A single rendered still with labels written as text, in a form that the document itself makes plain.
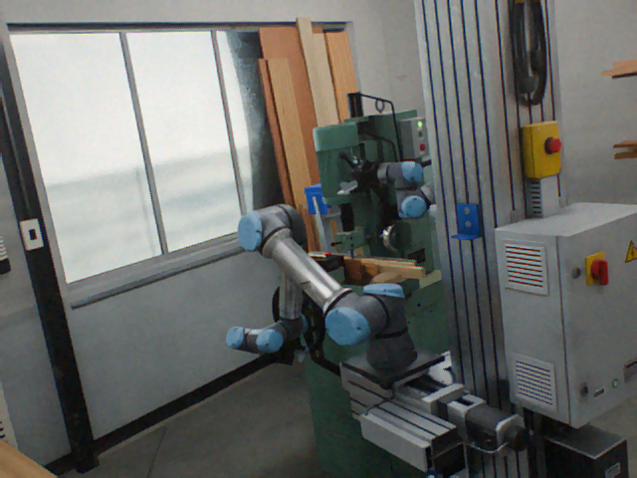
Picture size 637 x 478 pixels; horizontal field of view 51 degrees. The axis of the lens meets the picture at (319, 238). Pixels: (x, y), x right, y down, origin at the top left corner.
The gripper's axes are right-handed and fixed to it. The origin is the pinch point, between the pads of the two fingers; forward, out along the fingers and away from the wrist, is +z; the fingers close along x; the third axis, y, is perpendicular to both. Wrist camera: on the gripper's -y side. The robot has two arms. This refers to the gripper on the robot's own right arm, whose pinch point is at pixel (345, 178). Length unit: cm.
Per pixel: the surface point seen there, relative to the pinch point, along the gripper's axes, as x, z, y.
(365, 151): -18.7, 5.4, -7.5
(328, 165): -4.6, 10.0, 2.5
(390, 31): -216, 155, -104
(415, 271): 19.6, -20.8, -33.3
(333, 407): 72, 19, -65
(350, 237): 12.7, 8.4, -22.7
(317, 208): -27, 87, -62
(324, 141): -11.0, 10.2, 9.3
